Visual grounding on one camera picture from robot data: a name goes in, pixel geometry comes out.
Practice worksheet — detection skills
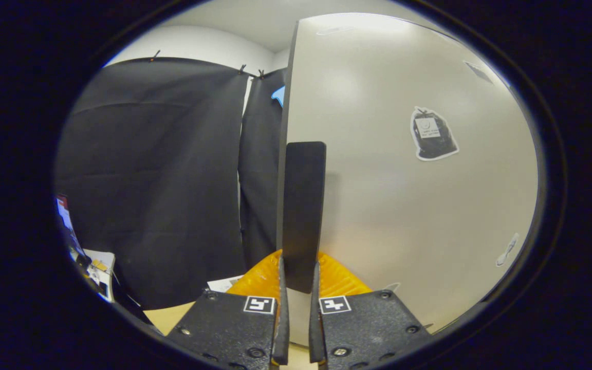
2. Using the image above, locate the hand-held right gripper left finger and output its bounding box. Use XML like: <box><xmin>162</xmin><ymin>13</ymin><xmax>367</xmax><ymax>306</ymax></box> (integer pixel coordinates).
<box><xmin>165</xmin><ymin>249</ymin><xmax>291</xmax><ymax>370</ymax></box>

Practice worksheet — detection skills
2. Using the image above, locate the colourful printed panel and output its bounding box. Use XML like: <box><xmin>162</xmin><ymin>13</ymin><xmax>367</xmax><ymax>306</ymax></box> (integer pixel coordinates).
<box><xmin>55</xmin><ymin>194</ymin><xmax>82</xmax><ymax>260</ymax></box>

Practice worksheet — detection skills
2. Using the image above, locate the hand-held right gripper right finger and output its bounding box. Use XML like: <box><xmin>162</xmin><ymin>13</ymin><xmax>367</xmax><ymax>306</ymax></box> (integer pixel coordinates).
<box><xmin>308</xmin><ymin>251</ymin><xmax>434</xmax><ymax>370</ymax></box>

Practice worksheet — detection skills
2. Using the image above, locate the black cabinet door handle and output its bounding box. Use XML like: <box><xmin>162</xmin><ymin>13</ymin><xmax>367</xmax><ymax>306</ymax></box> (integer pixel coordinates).
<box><xmin>282</xmin><ymin>141</ymin><xmax>327</xmax><ymax>294</ymax></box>

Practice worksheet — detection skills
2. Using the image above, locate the white cardboard box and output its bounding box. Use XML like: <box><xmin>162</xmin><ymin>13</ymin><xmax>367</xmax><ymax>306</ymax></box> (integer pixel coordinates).
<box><xmin>81</xmin><ymin>249</ymin><xmax>117</xmax><ymax>304</ymax></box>

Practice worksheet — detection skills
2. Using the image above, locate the printed paper booklet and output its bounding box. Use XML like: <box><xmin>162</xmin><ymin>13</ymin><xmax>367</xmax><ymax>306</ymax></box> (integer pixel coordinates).
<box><xmin>207</xmin><ymin>275</ymin><xmax>245</xmax><ymax>294</ymax></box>

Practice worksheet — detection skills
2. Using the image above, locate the black backdrop cloth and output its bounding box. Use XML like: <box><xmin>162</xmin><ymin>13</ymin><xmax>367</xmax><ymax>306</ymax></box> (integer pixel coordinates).
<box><xmin>53</xmin><ymin>57</ymin><xmax>289</xmax><ymax>310</ymax></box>

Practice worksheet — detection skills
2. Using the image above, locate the light grey cabinet door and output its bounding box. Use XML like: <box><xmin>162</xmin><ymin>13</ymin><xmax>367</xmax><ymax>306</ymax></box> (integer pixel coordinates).
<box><xmin>275</xmin><ymin>13</ymin><xmax>540</xmax><ymax>346</ymax></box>

